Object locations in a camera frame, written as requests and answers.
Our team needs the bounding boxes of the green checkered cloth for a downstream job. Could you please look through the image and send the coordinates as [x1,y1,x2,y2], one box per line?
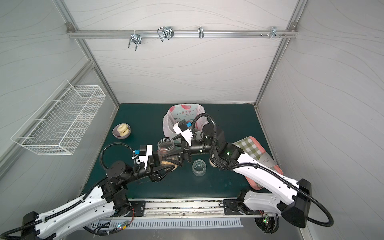
[234,137,277,168]

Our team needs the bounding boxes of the pink tray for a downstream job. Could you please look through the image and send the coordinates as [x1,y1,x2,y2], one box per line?
[236,136,284,190]

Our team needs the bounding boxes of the metal u-bolt clamp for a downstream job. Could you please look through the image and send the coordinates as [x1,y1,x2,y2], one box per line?
[128,33,142,51]

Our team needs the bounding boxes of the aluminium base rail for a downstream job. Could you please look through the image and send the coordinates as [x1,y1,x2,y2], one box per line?
[59,196,307,221]

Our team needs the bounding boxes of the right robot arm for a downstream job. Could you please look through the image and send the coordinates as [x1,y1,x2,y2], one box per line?
[162,113,334,228]

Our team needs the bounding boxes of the metal bracket clamp right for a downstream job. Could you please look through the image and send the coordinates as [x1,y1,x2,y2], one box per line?
[260,27,287,39]

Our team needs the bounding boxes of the beige lid glass peanut jar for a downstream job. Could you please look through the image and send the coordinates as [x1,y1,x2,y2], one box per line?
[192,159,207,177]

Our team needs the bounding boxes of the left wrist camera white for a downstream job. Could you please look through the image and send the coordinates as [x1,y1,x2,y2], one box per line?
[132,145,153,170]

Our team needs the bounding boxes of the grey bowl with buns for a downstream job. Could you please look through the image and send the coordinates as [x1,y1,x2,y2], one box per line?
[112,123,132,140]

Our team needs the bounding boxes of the aluminium crossbar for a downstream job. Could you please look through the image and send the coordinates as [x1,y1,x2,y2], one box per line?
[67,29,299,39]

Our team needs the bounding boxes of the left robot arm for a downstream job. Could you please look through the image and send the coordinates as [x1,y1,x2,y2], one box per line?
[1,145,175,240]

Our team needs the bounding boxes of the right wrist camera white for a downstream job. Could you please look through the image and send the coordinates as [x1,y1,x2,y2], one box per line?
[173,120,193,146]

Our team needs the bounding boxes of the white vent strip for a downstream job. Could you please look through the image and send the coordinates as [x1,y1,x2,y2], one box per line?
[89,218,244,231]

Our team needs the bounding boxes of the small metal ring clamp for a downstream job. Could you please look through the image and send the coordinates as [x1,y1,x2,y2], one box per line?
[198,27,204,39]

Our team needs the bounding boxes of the white wire basket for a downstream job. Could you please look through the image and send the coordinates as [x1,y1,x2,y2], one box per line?
[11,80,106,156]

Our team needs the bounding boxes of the metal hook clamp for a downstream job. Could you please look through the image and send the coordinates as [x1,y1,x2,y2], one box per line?
[157,26,175,42]

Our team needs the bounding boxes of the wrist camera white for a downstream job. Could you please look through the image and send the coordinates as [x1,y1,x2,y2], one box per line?
[173,120,193,146]
[132,145,153,170]

